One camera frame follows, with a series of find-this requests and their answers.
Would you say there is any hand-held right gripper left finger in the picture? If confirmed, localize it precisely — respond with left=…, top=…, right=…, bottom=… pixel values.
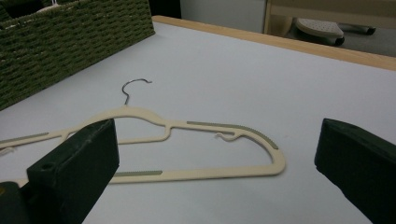
left=26, top=119, right=120, bottom=224

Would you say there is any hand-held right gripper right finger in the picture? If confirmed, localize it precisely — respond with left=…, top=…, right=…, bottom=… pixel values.
left=314, top=118, right=396, bottom=224

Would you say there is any green woven basket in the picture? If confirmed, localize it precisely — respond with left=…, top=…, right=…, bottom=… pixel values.
left=0, top=0, right=156, bottom=111

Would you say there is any beige clothes hanger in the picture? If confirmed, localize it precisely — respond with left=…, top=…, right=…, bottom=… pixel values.
left=0, top=77, right=287, bottom=188

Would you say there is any office chair base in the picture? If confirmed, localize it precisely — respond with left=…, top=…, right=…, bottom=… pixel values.
left=293, top=17, right=377, bottom=48

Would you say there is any white cabinet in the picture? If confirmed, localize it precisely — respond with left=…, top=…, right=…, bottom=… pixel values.
left=180, top=0, right=268, bottom=35

